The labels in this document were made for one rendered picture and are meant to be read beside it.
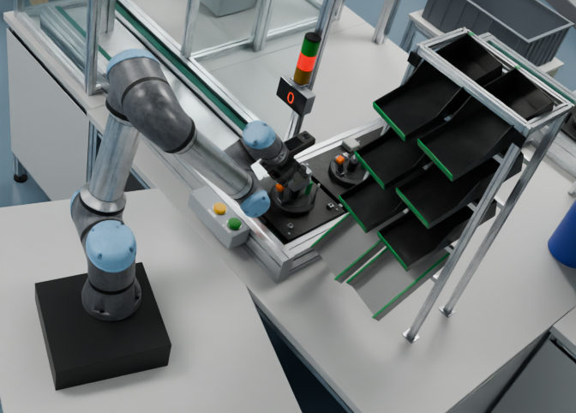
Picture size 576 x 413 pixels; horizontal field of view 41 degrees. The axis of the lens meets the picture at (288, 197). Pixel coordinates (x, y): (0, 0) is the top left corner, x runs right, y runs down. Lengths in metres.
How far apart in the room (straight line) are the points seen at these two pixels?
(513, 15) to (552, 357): 2.28
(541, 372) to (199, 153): 1.43
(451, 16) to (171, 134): 2.66
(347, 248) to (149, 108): 0.79
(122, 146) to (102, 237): 0.23
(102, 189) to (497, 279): 1.31
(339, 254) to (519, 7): 2.49
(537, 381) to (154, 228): 1.33
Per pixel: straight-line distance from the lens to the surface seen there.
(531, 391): 2.76
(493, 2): 4.47
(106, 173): 1.89
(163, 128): 1.67
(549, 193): 3.02
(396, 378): 2.20
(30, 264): 2.25
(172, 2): 3.36
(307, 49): 2.26
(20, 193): 3.64
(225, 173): 1.82
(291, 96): 2.36
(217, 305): 2.20
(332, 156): 2.57
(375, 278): 2.15
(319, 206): 2.38
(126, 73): 1.73
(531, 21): 4.37
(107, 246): 1.89
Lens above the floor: 2.59
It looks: 43 degrees down
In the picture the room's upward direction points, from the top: 17 degrees clockwise
